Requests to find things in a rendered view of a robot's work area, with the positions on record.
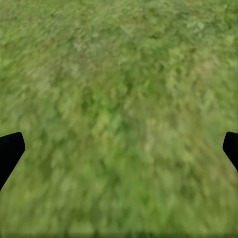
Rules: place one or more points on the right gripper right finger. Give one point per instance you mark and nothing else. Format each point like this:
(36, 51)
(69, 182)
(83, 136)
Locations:
(230, 147)

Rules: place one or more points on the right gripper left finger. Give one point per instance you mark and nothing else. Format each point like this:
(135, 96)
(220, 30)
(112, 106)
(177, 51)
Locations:
(12, 147)

